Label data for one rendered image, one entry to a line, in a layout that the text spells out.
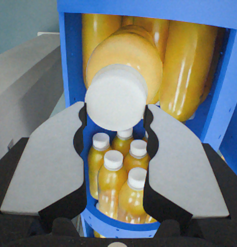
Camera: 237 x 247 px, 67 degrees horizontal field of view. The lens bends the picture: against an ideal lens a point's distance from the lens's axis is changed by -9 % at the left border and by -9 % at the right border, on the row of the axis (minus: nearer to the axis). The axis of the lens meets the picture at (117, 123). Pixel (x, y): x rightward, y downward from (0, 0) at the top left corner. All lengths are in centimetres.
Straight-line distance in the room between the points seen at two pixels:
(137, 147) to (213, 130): 22
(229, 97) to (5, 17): 152
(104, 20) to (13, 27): 130
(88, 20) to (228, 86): 23
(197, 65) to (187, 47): 3
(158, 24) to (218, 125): 17
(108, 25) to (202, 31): 14
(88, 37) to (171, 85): 15
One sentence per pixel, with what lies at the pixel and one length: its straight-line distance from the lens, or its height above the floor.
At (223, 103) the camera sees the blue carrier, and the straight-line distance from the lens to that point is 24.
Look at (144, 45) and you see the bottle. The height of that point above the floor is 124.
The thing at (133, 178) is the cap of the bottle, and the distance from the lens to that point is 37.
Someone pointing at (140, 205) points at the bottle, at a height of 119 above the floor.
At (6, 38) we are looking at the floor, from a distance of 163.
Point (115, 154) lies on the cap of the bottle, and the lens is 41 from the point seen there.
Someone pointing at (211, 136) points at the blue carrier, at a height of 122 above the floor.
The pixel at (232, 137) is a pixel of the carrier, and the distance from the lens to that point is 81.
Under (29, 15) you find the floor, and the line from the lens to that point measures 153.
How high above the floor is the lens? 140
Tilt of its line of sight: 56 degrees down
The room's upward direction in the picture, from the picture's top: 180 degrees counter-clockwise
